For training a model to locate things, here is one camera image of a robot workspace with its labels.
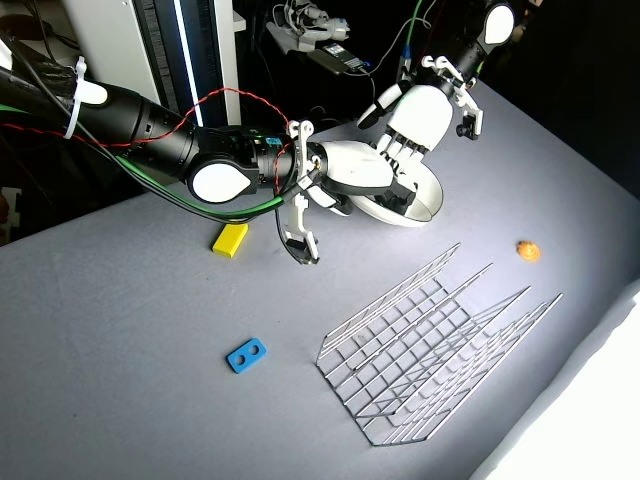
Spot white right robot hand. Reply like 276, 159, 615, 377
306, 139, 420, 217

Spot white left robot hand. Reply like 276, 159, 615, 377
356, 81, 455, 175

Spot white cable with grey adapter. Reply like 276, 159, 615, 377
397, 44, 414, 86

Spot blue block with two holes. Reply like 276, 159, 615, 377
225, 338, 268, 375

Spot white background desk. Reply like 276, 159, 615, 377
0, 0, 84, 69

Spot black power brick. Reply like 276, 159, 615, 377
305, 42, 375, 77

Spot silver wire plate rack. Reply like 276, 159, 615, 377
315, 242, 565, 447

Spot white black robot torso column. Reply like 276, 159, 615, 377
64, 0, 247, 129

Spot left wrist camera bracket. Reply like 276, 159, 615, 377
419, 54, 485, 141

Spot white spare gripper device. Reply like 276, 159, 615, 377
264, 0, 351, 55

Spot orange swirl cookie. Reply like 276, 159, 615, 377
516, 240, 542, 264

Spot yellow rectangular block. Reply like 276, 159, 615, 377
211, 223, 250, 260

